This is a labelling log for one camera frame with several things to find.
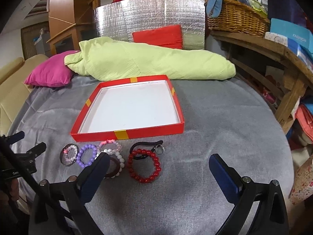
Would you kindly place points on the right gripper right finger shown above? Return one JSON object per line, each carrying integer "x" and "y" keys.
{"x": 271, "y": 215}

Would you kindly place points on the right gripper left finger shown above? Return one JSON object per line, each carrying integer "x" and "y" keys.
{"x": 66, "y": 200}

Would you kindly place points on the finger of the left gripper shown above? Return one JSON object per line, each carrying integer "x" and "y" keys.
{"x": 32, "y": 154}
{"x": 14, "y": 138}

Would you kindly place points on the dark maroon bangle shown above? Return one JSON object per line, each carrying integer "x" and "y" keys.
{"x": 115, "y": 170}

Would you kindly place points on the silver metal bangle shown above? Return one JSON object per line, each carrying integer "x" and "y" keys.
{"x": 68, "y": 154}

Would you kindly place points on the beige leather sofa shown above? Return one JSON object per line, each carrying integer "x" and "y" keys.
{"x": 13, "y": 90}

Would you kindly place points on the magenta pillow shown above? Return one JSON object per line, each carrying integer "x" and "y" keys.
{"x": 52, "y": 73}

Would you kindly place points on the red shallow box tray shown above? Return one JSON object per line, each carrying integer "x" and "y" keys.
{"x": 139, "y": 107}

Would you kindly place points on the grey bed blanket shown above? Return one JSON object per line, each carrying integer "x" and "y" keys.
{"x": 225, "y": 117}

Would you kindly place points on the light green duvet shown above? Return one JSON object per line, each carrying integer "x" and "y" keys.
{"x": 106, "y": 59}

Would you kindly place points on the wooden cabinet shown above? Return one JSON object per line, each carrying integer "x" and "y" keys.
{"x": 70, "y": 21}

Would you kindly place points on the wooden side table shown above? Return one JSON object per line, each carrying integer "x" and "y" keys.
{"x": 296, "y": 77}

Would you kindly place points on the silver foil insulation panel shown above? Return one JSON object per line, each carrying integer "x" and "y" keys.
{"x": 120, "y": 19}

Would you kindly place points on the red cushion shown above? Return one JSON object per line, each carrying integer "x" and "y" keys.
{"x": 169, "y": 37}

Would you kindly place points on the blue cardboard box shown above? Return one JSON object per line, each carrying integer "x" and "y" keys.
{"x": 301, "y": 35}

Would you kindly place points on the wicker basket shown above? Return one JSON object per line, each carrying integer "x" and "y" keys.
{"x": 239, "y": 18}

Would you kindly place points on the blue cloth in basket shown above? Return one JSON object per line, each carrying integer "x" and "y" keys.
{"x": 214, "y": 7}

